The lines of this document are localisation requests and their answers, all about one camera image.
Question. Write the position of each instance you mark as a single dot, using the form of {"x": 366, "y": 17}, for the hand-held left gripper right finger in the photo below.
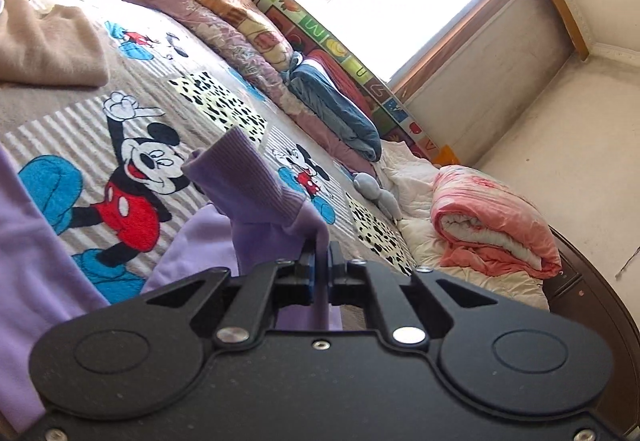
{"x": 334, "y": 271}

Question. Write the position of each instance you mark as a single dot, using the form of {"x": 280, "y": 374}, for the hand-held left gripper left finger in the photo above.
{"x": 310, "y": 271}

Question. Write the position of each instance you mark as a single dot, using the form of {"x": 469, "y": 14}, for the lavender sweatshirt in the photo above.
{"x": 250, "y": 181}

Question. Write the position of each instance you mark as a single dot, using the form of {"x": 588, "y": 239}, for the grey plush toy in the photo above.
{"x": 375, "y": 188}

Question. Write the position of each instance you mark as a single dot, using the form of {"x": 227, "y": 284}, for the white quilt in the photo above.
{"x": 415, "y": 171}

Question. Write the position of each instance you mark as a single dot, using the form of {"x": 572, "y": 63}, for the pink rolled quilt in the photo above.
{"x": 480, "y": 201}

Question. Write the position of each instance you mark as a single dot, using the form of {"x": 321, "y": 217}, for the blue folded blanket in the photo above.
{"x": 335, "y": 106}

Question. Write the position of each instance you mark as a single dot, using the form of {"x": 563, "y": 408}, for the red folded blanket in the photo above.
{"x": 340, "y": 76}

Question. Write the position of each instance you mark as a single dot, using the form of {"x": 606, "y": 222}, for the purple quilt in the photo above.
{"x": 235, "y": 46}

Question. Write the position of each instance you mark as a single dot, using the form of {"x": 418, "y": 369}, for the colourful alphabet foam mat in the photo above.
{"x": 320, "y": 28}

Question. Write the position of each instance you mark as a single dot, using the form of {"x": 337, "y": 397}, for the yellow patterned pillow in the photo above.
{"x": 250, "y": 26}

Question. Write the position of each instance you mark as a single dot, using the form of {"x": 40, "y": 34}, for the dark wooden headboard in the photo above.
{"x": 590, "y": 301}

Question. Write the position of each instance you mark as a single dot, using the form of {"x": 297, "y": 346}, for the cartoon mouse printed blanket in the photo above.
{"x": 75, "y": 136}

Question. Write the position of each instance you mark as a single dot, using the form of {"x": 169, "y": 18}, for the beige sweater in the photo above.
{"x": 45, "y": 46}

